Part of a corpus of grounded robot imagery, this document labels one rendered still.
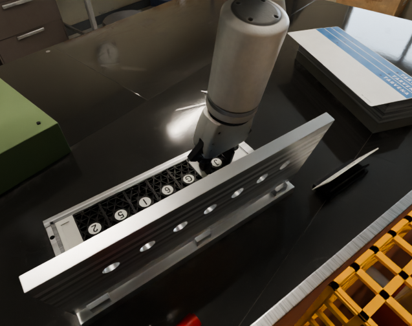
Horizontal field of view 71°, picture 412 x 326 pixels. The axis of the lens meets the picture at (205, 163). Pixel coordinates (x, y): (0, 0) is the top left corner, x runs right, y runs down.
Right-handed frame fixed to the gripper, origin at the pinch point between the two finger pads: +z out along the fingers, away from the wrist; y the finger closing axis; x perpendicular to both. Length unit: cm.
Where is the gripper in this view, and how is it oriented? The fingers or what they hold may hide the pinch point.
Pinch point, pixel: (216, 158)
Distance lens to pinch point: 60.4
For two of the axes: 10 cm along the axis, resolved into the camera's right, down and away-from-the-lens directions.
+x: 5.6, 7.3, -3.9
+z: -1.2, 5.4, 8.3
